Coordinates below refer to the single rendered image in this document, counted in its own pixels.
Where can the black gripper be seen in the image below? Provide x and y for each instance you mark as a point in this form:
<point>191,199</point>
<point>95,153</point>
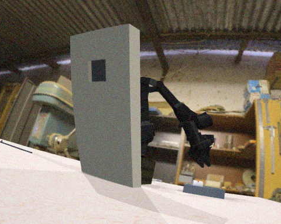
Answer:
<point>199,150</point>

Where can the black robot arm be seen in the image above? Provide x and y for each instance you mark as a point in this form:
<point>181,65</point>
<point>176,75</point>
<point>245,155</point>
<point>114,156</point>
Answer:
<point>181,111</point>

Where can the grey panel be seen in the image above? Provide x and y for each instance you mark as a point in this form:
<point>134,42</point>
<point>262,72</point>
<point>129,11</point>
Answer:
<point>106,89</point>

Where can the white cylinder with two slots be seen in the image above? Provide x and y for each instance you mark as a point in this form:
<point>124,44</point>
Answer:
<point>197,183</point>

